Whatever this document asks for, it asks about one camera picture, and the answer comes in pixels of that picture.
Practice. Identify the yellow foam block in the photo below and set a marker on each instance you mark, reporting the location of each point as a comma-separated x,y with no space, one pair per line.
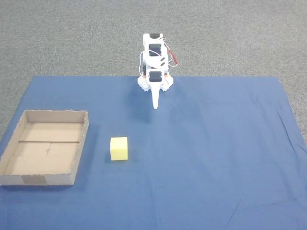
119,149

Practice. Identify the shallow cardboard box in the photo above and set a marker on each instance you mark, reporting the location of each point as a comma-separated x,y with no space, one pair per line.
48,146

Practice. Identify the blue cloth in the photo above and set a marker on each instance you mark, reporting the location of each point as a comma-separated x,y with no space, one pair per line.
192,155

